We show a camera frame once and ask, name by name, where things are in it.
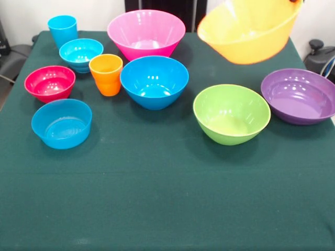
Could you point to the large orange bowl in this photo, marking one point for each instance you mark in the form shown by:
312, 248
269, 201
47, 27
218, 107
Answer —
248, 39

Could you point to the dark green tablecloth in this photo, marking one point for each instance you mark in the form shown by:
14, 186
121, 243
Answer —
157, 183

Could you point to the green bowl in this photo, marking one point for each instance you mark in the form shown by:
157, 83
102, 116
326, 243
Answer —
230, 115

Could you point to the orange cup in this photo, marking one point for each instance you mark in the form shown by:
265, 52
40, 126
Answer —
106, 81

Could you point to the large pink bowl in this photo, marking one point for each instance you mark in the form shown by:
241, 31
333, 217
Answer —
131, 28

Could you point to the translucent blue bowl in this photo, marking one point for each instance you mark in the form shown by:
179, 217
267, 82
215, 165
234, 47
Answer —
61, 125

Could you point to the small ribbed cyan bowl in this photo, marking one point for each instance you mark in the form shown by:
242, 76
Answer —
78, 52

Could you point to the small crimson bowl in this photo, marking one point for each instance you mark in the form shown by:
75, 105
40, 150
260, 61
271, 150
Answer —
49, 83

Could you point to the purple bowl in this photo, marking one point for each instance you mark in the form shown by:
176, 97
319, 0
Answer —
298, 104

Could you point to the blue cup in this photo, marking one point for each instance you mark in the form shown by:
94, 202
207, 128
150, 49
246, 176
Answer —
62, 31

